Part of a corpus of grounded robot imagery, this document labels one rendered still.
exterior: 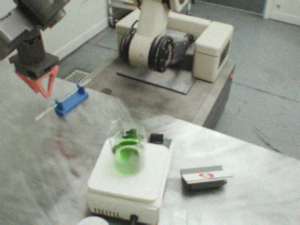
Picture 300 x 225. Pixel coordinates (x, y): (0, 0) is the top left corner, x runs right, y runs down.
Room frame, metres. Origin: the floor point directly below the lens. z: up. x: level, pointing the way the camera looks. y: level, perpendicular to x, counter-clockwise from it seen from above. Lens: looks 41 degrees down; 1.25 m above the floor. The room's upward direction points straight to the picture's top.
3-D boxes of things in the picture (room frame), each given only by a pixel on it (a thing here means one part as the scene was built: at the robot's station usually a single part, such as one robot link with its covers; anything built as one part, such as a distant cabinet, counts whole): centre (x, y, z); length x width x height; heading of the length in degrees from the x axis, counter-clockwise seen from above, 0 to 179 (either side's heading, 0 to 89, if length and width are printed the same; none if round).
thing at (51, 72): (0.53, 0.24, 0.88); 0.07 x 0.07 x 0.09; 56
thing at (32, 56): (0.53, 0.25, 0.95); 0.10 x 0.07 x 0.07; 56
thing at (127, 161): (0.33, 0.03, 0.88); 0.07 x 0.06 x 0.08; 83
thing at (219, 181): (0.36, -0.11, 0.77); 0.09 x 0.06 x 0.04; 96
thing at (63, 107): (0.60, 0.20, 0.77); 0.10 x 0.03 x 0.04; 147
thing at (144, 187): (0.32, 0.03, 0.83); 0.12 x 0.12 x 0.01; 78
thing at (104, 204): (0.35, 0.03, 0.79); 0.22 x 0.13 x 0.08; 168
